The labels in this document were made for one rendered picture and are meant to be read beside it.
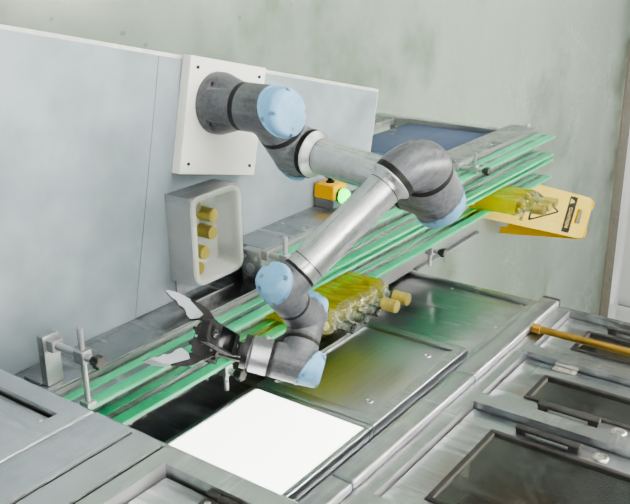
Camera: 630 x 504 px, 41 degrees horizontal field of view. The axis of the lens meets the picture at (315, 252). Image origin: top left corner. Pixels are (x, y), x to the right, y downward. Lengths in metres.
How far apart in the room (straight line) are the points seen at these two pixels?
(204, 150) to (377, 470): 0.86
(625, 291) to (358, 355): 6.27
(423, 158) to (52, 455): 0.90
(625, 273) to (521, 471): 6.48
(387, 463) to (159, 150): 0.88
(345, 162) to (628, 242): 6.42
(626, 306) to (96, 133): 7.00
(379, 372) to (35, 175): 0.96
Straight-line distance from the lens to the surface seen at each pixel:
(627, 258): 8.28
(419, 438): 1.97
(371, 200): 1.69
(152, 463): 1.24
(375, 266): 2.60
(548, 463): 1.97
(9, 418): 1.42
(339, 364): 2.21
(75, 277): 1.94
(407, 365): 2.22
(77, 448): 1.29
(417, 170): 1.71
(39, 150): 1.82
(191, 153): 2.08
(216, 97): 2.04
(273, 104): 1.95
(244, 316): 2.09
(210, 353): 1.72
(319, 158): 2.00
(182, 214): 2.04
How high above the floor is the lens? 2.20
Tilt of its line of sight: 34 degrees down
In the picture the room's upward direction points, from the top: 104 degrees clockwise
